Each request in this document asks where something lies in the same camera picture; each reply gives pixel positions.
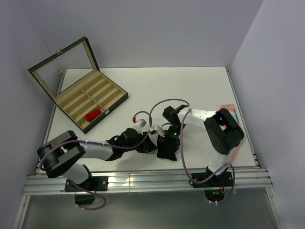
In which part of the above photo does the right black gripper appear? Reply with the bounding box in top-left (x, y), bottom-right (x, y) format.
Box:
top-left (160, 124), bottom-right (186, 156)

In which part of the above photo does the black compartment display box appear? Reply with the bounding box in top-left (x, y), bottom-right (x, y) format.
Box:
top-left (28, 37), bottom-right (129, 134)

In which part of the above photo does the pink patterned sock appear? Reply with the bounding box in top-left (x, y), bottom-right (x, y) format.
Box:
top-left (220, 104), bottom-right (241, 164)

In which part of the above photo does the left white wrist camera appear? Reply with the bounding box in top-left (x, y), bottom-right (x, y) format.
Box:
top-left (132, 117), bottom-right (146, 134)

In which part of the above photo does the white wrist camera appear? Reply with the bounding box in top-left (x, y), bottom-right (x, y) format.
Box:
top-left (149, 125), bottom-right (165, 137)
top-left (132, 117), bottom-right (146, 134)

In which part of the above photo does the aluminium table frame rail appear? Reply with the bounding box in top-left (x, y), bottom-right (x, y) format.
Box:
top-left (22, 167), bottom-right (273, 196)

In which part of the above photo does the small black box under rail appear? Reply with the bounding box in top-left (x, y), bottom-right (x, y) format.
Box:
top-left (74, 194), bottom-right (95, 206)

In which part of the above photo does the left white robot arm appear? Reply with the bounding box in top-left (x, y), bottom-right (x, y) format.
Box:
top-left (37, 128), bottom-right (157, 190)

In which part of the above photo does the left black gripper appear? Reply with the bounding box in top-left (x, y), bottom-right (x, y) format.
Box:
top-left (123, 132), bottom-right (157, 153)

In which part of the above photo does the black striped sock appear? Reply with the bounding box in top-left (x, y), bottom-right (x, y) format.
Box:
top-left (157, 135), bottom-right (177, 161)

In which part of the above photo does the red santa sock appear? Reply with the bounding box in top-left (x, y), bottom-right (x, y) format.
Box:
top-left (85, 109), bottom-right (102, 123)

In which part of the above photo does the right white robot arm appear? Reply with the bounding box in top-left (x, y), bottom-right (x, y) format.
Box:
top-left (157, 105), bottom-right (244, 186)

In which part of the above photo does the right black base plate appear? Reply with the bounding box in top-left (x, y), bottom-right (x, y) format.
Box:
top-left (189, 171), bottom-right (234, 188)

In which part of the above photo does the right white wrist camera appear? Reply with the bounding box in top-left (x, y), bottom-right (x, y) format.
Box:
top-left (149, 125), bottom-right (165, 137)

